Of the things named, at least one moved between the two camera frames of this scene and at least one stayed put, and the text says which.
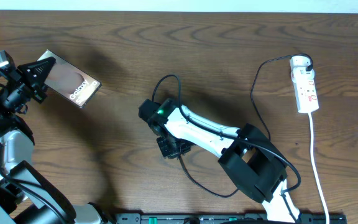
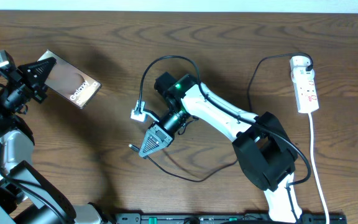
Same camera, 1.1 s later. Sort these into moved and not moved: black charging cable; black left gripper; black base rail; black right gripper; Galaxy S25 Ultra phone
Moved: black right gripper; black charging cable
Not moved: Galaxy S25 Ultra phone; black base rail; black left gripper
